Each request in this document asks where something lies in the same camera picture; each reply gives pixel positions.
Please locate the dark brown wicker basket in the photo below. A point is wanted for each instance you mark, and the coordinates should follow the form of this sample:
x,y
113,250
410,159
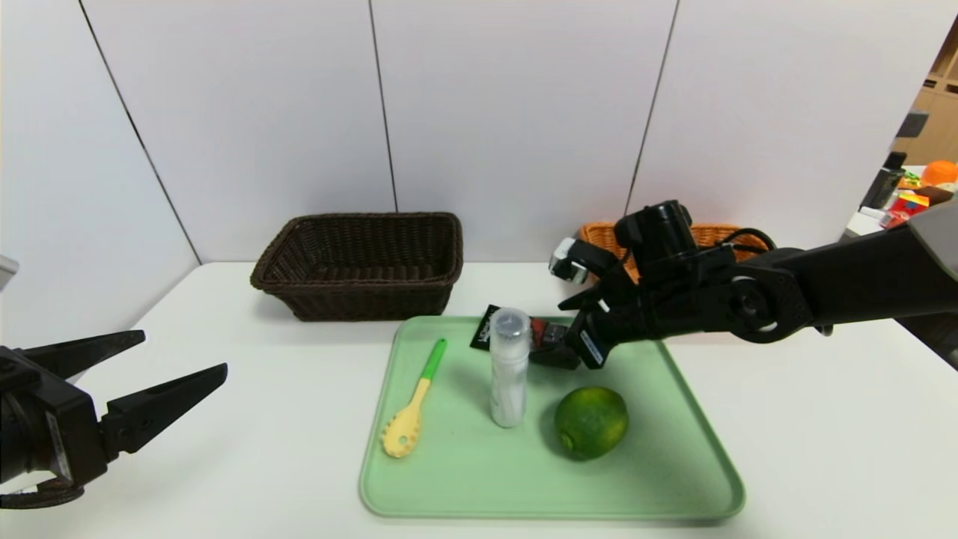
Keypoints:
x,y
359,299

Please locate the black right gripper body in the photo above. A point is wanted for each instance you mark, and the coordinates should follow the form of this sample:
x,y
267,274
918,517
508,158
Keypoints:
x,y
591,345

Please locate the grey sign plate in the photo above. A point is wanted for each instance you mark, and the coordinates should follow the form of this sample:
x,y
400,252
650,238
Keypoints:
x,y
910,123

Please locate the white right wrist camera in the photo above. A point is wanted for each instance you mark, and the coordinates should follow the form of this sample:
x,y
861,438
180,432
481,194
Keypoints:
x,y
569,262

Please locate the dark brown box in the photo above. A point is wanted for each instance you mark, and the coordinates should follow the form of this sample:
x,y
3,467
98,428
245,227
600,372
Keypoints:
x,y
939,195

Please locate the wooden shelf unit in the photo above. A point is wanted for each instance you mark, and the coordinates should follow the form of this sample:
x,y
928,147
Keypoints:
x,y
941,127

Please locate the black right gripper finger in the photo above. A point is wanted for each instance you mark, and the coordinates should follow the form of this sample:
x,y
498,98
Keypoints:
x,y
587,301
565,358

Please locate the orange ball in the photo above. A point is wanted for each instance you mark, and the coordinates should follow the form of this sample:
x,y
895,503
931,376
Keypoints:
x,y
941,173

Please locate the black red face wash tube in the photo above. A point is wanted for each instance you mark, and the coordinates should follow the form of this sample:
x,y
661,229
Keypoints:
x,y
539,331

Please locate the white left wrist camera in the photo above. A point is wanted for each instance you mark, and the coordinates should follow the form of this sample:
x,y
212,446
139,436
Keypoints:
x,y
6,271

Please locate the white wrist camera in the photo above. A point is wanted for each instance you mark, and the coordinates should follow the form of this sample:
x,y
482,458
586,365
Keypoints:
x,y
6,271
569,262

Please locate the light green plastic tray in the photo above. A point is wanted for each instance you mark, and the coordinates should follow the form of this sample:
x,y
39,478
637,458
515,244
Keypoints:
x,y
486,479

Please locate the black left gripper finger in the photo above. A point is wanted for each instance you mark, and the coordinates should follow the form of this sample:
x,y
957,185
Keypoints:
x,y
82,353
161,408

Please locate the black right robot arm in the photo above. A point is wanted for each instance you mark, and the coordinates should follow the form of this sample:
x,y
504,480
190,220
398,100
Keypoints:
x,y
861,284

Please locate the red yellow toy box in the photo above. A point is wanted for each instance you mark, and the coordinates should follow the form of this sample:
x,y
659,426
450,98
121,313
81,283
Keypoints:
x,y
905,205

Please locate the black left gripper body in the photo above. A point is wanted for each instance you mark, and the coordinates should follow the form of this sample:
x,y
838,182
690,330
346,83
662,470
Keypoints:
x,y
67,436

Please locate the green lime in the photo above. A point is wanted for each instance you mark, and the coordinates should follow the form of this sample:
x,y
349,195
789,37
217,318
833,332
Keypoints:
x,y
591,421

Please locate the orange wicker basket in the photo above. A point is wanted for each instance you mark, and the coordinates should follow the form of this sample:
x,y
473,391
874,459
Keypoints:
x,y
596,236

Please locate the black upright bottle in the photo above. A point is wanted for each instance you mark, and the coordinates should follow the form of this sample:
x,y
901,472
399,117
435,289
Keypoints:
x,y
879,186

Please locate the white side table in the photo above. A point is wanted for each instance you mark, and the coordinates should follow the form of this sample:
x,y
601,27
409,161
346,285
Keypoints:
x,y
861,223

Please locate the translucent white plastic bottle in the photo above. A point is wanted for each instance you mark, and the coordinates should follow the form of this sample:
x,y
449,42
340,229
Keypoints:
x,y
510,374

